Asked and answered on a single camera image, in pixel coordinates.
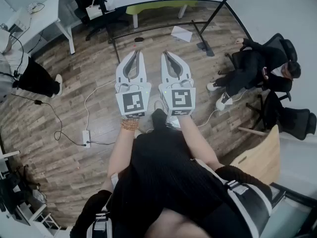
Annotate white desk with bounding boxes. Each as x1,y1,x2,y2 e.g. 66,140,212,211
4,0,76,56

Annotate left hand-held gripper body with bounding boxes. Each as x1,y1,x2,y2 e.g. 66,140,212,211
114,82,152,120

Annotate white power cable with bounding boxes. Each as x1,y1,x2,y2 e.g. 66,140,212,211
84,78,119,132

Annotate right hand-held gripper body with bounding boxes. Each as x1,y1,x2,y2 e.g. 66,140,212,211
158,79,196,118

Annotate white charger bundle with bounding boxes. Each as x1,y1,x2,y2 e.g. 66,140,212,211
26,2,45,14

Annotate wooden bead bracelet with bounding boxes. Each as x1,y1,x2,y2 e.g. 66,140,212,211
120,118,139,131

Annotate flat white paper sheet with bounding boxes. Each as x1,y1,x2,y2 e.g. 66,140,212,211
170,25,193,43

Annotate white table frame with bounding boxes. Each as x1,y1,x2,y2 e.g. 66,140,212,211
0,149,21,180

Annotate white bag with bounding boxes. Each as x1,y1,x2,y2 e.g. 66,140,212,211
85,0,103,21

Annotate white metal rack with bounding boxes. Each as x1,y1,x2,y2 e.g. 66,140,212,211
13,203,61,237

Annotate light wooden chair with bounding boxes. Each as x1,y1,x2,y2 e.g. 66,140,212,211
230,124,281,185

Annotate person's left forearm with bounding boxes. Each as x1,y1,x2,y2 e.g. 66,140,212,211
106,118,139,183

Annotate white box device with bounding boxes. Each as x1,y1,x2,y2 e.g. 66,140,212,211
4,16,28,33

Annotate black and white harness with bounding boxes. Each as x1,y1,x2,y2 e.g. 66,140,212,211
70,165,273,238

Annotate black cable with adapter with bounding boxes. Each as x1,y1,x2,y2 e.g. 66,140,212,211
9,93,87,147

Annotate white power strip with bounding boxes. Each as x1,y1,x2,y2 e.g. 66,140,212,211
82,130,92,148

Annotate green bench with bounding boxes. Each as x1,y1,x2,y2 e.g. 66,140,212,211
125,0,199,28

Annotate black equipment pile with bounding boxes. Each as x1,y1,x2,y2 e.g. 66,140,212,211
0,165,48,213

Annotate person's right forearm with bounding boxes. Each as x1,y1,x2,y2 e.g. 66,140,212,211
178,115,220,170

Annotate person's black clothing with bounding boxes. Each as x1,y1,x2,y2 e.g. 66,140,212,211
70,109,273,238

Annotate thin white charging cable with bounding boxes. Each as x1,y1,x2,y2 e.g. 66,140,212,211
197,89,248,128

